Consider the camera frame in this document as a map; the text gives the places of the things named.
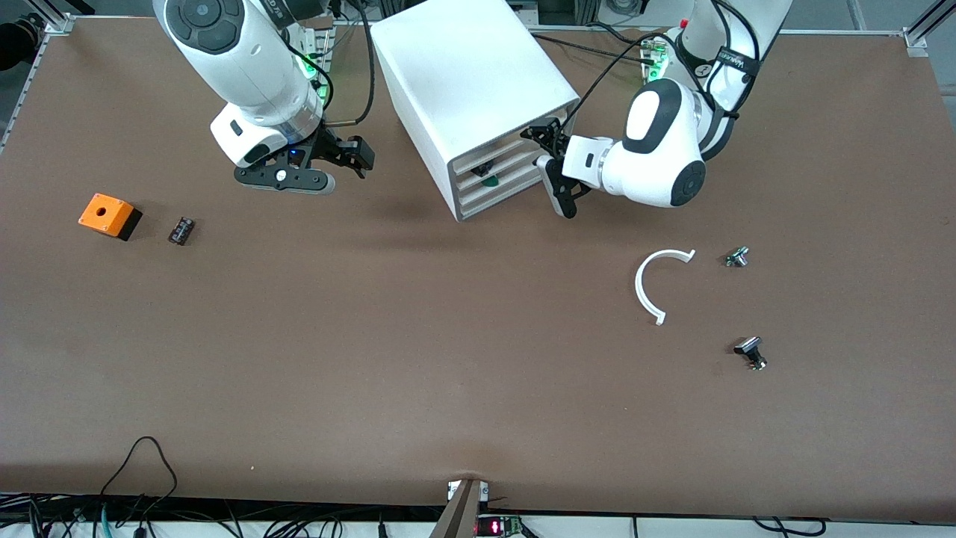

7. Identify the black curved cable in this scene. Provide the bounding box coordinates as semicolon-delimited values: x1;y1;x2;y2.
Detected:
753;516;828;537

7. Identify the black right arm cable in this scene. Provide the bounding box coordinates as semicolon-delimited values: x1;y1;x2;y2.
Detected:
329;0;376;126

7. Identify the white curved plastic piece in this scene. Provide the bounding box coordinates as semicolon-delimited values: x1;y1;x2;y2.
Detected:
635;249;697;327

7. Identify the brown camera mount bar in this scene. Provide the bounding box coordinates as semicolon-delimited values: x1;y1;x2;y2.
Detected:
429;479;485;538

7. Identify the long black table cable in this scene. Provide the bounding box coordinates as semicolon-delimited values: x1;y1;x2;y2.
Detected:
532;33;636;59

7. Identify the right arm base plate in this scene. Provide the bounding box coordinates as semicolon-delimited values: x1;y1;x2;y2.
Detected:
302;26;335;102

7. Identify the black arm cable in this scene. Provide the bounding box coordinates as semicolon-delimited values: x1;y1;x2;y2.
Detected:
329;0;376;126
560;34;759;132

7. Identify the circuit board with red display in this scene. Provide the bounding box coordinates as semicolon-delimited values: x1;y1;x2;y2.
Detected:
475;514;525;538

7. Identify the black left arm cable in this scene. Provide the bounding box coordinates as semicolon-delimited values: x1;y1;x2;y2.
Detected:
560;34;759;132

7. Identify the orange button enclosure box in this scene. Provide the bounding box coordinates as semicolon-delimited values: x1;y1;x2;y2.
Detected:
78;193;143;241

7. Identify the short black table cable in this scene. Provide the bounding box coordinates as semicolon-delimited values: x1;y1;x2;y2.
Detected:
590;21;647;47

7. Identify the black looped cable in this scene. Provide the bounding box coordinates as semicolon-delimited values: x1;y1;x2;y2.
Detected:
99;436;179;500

